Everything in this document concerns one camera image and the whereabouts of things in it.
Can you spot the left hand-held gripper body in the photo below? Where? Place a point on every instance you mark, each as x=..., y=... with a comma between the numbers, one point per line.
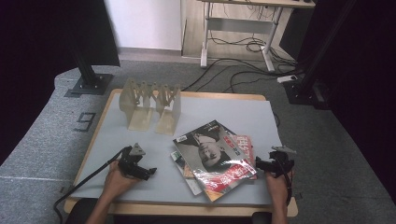
x=130, y=161

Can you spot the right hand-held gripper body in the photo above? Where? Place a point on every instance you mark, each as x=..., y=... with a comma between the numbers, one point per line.
x=280, y=163

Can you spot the dark blue cover magazine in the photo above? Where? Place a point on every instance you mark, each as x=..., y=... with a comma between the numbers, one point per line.
x=187, y=171

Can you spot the white snowy scene magazine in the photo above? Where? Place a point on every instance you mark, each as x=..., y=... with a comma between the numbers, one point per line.
x=194, y=187

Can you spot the plastic portrait cover magazine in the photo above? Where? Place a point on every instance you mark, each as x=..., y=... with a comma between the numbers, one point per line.
x=214, y=152

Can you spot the clear acrylic magazine rack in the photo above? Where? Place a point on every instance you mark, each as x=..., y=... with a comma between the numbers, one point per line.
x=137, y=96

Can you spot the person's right hand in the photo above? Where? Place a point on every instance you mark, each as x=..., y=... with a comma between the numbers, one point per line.
x=278, y=188

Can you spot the person's left hand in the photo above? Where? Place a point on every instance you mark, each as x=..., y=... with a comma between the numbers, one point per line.
x=116, y=183

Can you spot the grey table mat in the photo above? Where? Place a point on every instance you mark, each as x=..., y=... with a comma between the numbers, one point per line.
x=218, y=109

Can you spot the person's black pants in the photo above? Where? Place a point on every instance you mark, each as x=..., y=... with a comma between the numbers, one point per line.
x=79, y=211

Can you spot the black slanted metal stand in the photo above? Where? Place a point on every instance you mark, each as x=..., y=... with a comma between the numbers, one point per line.
x=299, y=93

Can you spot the white power strip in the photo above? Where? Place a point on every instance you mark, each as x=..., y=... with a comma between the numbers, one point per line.
x=287, y=79

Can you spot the black curtain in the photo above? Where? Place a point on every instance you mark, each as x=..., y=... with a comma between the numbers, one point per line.
x=367, y=93
x=37, y=46

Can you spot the black stand with base plate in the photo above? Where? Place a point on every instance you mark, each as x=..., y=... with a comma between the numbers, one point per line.
x=90, y=84

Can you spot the white desk frame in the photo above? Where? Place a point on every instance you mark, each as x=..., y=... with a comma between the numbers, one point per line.
x=236, y=25

